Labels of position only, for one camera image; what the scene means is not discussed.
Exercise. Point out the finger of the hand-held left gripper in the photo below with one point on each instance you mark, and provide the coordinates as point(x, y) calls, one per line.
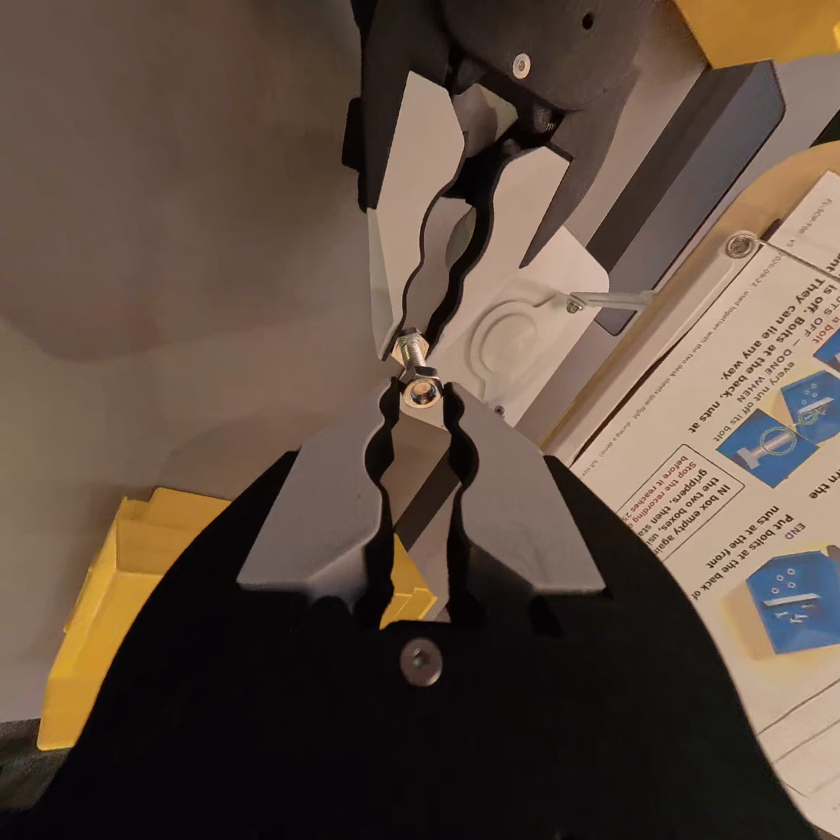
point(413, 164)
point(525, 197)

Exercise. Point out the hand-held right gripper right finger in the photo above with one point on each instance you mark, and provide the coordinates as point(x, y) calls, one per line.
point(525, 525)

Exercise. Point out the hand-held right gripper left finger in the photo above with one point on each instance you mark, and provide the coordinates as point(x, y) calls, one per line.
point(315, 518)

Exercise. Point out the silver hex bolt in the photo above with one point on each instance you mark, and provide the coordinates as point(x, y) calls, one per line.
point(408, 344)

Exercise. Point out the yellow plastic bin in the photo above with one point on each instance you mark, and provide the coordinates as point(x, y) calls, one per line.
point(754, 26)
point(98, 590)

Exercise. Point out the printed instruction sheet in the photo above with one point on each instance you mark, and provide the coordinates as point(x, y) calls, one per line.
point(656, 433)

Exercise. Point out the curved document stand board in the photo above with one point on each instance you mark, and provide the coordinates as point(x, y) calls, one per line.
point(787, 190)

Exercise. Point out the clear stand bracket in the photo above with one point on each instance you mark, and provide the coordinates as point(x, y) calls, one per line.
point(610, 300)

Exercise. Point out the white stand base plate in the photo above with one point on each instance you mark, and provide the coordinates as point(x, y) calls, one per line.
point(518, 341)

